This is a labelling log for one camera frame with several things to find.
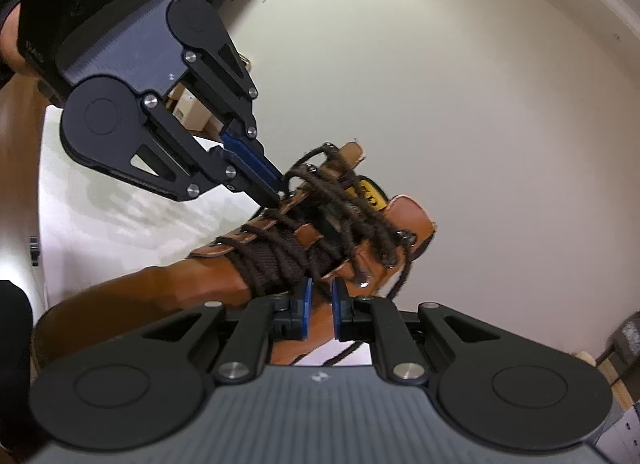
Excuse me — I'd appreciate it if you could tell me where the tan leather boot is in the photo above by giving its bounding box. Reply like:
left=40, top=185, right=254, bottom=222
left=30, top=141, right=441, bottom=380

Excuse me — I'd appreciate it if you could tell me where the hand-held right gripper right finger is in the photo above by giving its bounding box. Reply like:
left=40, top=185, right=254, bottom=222
left=331, top=277, right=502, bottom=385

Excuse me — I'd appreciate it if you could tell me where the person's black trouser leg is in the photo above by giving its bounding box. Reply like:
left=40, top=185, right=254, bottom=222
left=0, top=279, right=35, bottom=385

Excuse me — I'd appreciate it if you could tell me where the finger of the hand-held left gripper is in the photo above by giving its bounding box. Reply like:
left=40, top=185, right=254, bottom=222
left=127, top=94, right=284, bottom=208
left=182, top=39, right=287, bottom=197

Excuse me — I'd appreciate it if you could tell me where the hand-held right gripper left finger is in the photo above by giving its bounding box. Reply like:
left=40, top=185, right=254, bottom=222
left=144, top=277, right=314, bottom=384

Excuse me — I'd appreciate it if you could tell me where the dark brown shoelace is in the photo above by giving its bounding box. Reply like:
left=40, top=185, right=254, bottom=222
left=217, top=143, right=418, bottom=365

